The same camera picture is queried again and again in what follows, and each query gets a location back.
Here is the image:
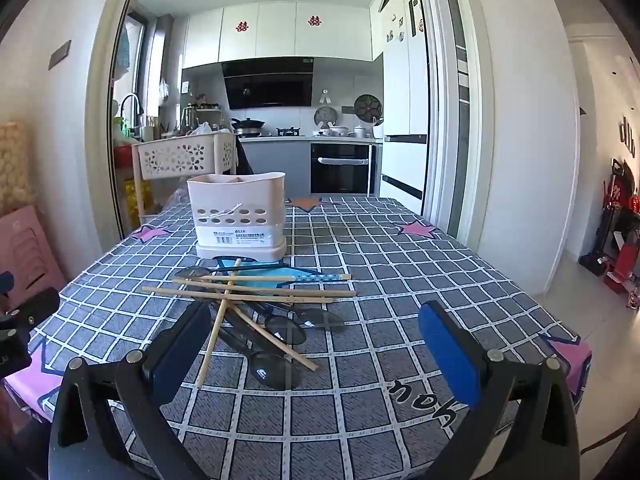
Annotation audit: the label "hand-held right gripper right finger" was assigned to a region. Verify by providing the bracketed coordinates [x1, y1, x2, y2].
[418, 300, 582, 480]

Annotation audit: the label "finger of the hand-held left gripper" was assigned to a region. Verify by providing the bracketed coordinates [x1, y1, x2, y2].
[0, 287, 61, 333]

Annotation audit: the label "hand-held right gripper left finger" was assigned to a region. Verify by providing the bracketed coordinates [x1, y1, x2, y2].
[47, 301, 213, 480]

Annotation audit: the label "wooden chopstick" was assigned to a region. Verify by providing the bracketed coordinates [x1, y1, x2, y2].
[142, 286, 335, 305]
[227, 304, 320, 372]
[187, 280, 357, 297]
[196, 258, 243, 389]
[173, 273, 352, 283]

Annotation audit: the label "black plastic spoon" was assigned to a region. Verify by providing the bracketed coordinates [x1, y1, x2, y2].
[235, 305, 306, 348]
[175, 265, 296, 282]
[220, 327, 301, 390]
[280, 305, 346, 333]

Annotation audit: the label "pink perforated utensil holder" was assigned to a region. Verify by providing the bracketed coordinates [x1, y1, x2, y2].
[186, 171, 287, 262]

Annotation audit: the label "pink plastic chair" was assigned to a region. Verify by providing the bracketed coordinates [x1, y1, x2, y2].
[0, 205, 66, 301]

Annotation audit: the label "grey checked star tablecloth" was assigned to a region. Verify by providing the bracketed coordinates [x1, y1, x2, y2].
[5, 195, 593, 480]

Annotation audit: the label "cream textured panel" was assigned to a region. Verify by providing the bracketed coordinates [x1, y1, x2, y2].
[0, 122, 31, 216]

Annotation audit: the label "red and black equipment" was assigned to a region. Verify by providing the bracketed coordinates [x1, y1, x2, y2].
[580, 157, 640, 311]

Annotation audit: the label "white perforated storage cart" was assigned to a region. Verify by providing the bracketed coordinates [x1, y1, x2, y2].
[131, 133, 237, 226]

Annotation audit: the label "black cloth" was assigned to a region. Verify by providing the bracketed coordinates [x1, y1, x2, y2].
[235, 137, 271, 196]

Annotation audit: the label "black built-in oven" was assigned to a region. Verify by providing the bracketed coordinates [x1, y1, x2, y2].
[310, 142, 371, 196]

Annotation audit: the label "black kitchen faucet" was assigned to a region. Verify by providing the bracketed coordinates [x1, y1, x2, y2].
[120, 93, 146, 141]

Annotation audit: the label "black wok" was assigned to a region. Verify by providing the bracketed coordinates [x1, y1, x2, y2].
[231, 117, 267, 137]

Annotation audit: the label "round dark hanging trivet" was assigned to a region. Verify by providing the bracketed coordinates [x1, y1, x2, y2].
[354, 94, 383, 123]

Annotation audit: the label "white refrigerator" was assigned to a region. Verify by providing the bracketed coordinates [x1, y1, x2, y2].
[381, 0, 430, 216]

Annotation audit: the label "black range hood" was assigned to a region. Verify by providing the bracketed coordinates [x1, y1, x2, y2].
[221, 57, 315, 110]

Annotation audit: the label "white upper kitchen cabinets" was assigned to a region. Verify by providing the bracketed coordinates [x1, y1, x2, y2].
[181, 2, 373, 70]

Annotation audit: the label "grey wall switch plate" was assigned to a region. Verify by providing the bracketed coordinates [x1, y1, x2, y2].
[48, 40, 72, 71]

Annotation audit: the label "dark wall ornament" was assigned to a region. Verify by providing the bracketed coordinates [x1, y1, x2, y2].
[620, 115, 637, 156]

